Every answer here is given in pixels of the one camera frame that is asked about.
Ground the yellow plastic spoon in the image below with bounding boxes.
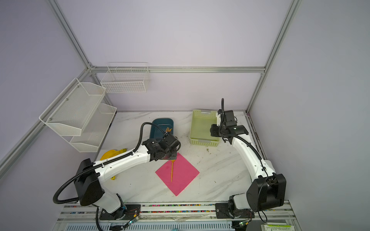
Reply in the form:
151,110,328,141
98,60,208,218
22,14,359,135
170,160,175,182

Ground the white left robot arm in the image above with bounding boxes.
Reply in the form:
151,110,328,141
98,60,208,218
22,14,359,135
74,133,181,219

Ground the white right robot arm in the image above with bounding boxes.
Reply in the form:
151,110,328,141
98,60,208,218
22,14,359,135
210,109,287,213

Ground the pink paper napkin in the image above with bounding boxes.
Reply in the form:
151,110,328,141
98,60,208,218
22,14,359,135
155,153,199,196

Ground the dark teal plastic bin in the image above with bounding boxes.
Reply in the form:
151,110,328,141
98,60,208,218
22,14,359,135
149,118,174,139

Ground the light green perforated basket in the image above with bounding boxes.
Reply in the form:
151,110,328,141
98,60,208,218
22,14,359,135
189,109,220,147

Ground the yellow banana bunch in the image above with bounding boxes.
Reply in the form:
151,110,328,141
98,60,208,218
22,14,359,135
99,148,128,181

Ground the white mesh lower shelf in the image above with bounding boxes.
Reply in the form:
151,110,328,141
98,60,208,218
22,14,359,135
69,104,117,153

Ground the white mesh shelf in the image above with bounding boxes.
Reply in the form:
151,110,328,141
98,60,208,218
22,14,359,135
69,104,117,153
39,79,106,136

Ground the white mesh upper shelf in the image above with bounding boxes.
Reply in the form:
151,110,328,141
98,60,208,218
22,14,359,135
39,79,106,136

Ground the white wire wall basket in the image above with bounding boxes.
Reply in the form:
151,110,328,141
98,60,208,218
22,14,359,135
101,62,150,93

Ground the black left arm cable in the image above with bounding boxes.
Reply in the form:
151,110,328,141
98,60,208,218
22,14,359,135
52,122,166,231

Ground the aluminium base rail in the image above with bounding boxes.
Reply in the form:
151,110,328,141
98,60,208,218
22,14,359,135
53,201,301,231

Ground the aluminium frame post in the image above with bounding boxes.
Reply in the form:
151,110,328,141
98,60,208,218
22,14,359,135
245,0,302,114

